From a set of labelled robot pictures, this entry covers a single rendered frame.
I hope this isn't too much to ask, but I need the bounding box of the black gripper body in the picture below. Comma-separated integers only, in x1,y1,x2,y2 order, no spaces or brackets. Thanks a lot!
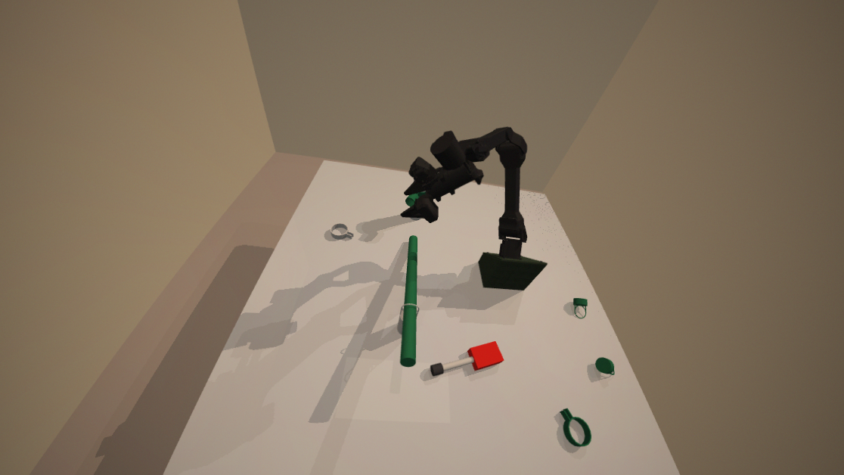
416,167,457,223

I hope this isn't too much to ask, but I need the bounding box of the green cylindrical rod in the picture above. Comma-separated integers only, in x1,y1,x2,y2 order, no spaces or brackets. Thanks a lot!
400,235,417,367

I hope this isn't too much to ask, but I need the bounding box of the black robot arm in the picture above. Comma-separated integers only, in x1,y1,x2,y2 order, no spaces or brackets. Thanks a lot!
408,127,528,260

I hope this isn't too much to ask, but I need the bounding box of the green cup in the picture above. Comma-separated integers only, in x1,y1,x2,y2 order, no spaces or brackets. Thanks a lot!
405,192,426,206

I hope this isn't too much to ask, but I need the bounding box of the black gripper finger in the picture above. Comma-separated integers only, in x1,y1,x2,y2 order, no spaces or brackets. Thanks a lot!
401,198,425,219
404,180,425,195

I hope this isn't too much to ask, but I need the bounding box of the grey cylinder with wire hook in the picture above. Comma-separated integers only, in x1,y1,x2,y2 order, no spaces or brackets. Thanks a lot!
397,303,420,334

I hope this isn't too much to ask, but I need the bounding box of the dark green loop with tab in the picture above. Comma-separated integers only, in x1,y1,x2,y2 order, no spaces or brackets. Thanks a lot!
560,408,591,447

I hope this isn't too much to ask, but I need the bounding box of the grey metal ring with two small tabs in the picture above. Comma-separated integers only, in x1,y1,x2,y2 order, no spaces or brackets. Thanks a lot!
330,223,354,240

